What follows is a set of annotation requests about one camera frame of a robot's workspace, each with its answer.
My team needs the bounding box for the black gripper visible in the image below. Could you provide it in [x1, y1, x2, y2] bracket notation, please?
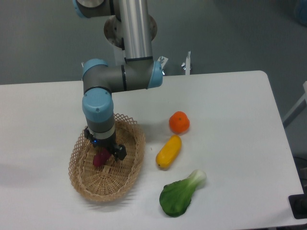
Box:
[83, 127, 127, 161]

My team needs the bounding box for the woven wicker basket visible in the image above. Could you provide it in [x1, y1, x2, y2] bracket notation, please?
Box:
[69, 114, 145, 202]

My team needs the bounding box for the yellow mango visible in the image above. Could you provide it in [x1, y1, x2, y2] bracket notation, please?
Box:
[155, 135, 182, 169]

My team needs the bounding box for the green bok choy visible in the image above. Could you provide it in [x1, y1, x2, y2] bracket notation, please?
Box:
[159, 170, 207, 218]

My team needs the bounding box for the orange tangerine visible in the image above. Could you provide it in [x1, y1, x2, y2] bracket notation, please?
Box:
[169, 111, 190, 134]

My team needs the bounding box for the black device at edge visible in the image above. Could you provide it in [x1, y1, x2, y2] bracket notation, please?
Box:
[288, 194, 307, 219]

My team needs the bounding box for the white frame at right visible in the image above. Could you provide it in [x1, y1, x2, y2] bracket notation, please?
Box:
[282, 81, 307, 128]

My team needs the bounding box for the purple sweet potato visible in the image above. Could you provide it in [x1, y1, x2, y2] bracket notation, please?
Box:
[93, 149, 111, 167]

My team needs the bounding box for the blue object top right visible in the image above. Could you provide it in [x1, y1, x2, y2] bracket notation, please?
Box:
[295, 0, 307, 26]

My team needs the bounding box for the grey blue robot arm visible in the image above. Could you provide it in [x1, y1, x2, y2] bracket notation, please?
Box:
[73, 0, 163, 161]

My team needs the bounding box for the white clamp bracket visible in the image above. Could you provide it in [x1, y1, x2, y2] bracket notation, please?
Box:
[181, 51, 192, 75]

